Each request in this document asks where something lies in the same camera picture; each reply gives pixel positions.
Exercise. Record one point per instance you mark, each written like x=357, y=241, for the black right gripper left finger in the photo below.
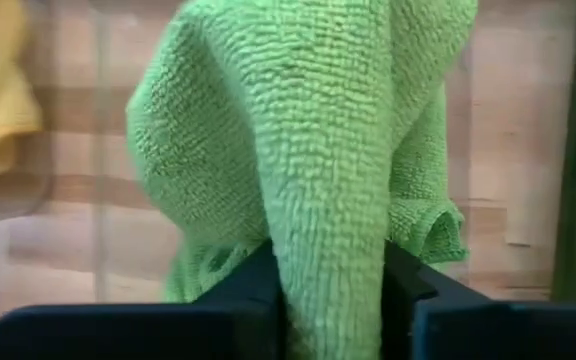
x=208, y=330

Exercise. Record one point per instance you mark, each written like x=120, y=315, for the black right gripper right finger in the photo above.
x=493, y=330

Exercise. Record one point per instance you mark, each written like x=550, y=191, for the green microfiber towel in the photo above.
x=308, y=150

